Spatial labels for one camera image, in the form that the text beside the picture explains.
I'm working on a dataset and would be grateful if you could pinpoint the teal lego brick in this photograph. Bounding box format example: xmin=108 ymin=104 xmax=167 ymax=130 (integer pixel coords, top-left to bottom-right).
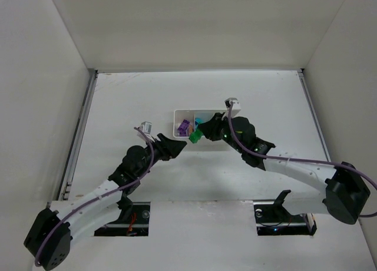
xmin=194 ymin=117 xmax=208 ymax=125

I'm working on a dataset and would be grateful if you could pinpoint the long green lego plate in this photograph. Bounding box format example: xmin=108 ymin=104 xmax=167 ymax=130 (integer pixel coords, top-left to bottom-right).
xmin=188 ymin=128 xmax=203 ymax=144

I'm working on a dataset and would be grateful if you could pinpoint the purple curved lego brick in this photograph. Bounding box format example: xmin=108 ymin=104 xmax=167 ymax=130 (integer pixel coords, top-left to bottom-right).
xmin=177 ymin=130 xmax=188 ymax=137

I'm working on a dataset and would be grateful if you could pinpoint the purple lego plate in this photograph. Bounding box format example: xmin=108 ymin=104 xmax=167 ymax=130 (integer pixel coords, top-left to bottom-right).
xmin=177 ymin=120 xmax=190 ymax=132

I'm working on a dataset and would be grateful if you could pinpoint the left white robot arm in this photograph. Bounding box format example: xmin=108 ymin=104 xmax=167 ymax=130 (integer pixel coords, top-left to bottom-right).
xmin=24 ymin=133 xmax=187 ymax=270

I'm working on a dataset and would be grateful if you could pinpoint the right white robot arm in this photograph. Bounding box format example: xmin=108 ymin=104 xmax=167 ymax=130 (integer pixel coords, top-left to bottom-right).
xmin=197 ymin=113 xmax=371 ymax=224

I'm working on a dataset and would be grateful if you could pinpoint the white three-compartment tray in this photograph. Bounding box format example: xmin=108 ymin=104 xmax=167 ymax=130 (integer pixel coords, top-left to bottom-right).
xmin=173 ymin=107 xmax=230 ymax=151

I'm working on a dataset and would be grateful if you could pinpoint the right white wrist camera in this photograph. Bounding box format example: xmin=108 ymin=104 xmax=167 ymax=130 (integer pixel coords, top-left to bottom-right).
xmin=223 ymin=97 xmax=241 ymax=118

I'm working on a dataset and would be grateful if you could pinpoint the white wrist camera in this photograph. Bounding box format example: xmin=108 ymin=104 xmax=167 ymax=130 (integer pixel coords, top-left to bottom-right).
xmin=137 ymin=121 xmax=153 ymax=141
xmin=223 ymin=97 xmax=241 ymax=118

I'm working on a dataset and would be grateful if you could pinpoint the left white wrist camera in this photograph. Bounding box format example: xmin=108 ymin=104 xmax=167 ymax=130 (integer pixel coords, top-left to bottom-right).
xmin=137 ymin=121 xmax=153 ymax=141

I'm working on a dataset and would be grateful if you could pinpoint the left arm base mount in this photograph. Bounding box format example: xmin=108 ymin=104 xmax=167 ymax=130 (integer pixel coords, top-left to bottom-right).
xmin=94 ymin=197 xmax=151 ymax=237

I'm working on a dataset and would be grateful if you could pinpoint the left aluminium rail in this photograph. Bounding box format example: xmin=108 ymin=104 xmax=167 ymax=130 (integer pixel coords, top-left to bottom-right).
xmin=54 ymin=68 xmax=98 ymax=201

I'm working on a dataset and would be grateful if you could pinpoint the aluminium rail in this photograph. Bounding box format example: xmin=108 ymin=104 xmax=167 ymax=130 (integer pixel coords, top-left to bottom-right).
xmin=297 ymin=69 xmax=332 ymax=161
xmin=54 ymin=68 xmax=98 ymax=201

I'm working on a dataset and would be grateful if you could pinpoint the right aluminium rail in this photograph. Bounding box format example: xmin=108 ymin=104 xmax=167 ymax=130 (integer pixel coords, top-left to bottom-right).
xmin=297 ymin=69 xmax=332 ymax=161

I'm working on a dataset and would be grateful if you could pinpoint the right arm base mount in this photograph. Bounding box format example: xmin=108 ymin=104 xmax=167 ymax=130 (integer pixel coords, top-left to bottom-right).
xmin=253 ymin=190 xmax=317 ymax=236

